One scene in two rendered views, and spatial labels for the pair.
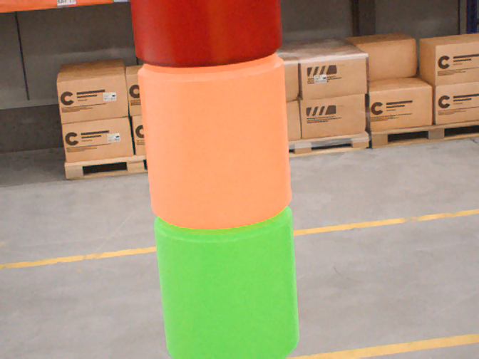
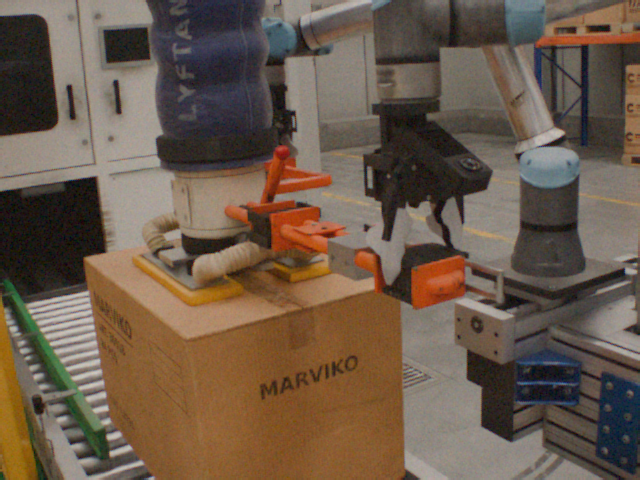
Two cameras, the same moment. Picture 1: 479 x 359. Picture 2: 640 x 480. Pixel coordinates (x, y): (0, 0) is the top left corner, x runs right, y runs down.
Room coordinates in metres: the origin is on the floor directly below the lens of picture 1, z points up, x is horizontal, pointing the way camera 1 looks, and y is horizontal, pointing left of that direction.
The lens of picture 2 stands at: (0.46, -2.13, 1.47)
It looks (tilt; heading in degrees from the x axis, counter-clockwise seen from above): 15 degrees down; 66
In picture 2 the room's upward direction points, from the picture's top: 4 degrees counter-clockwise
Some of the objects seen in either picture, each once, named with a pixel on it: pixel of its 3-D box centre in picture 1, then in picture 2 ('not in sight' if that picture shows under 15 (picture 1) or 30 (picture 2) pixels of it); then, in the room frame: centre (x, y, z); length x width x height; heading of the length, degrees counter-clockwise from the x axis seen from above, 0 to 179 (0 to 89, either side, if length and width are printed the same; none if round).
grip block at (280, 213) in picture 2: not in sight; (284, 224); (0.87, -1.08, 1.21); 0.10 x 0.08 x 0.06; 6
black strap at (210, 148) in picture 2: not in sight; (218, 141); (0.84, -0.83, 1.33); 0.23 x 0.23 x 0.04
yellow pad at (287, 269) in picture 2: not in sight; (271, 247); (0.93, -0.82, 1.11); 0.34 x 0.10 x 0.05; 96
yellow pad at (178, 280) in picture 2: not in sight; (181, 265); (0.75, -0.84, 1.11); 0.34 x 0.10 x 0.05; 96
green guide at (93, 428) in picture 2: not in sight; (29, 346); (0.43, 0.29, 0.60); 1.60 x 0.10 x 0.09; 97
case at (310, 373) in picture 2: not in sight; (232, 362); (0.83, -0.82, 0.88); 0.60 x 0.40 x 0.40; 98
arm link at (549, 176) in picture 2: not in sight; (549, 184); (1.43, -1.06, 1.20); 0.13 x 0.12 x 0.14; 45
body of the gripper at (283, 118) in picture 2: not in sight; (273, 110); (1.07, -0.53, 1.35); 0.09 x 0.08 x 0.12; 96
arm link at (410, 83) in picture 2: not in sight; (406, 83); (0.90, -1.41, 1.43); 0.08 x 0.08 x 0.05
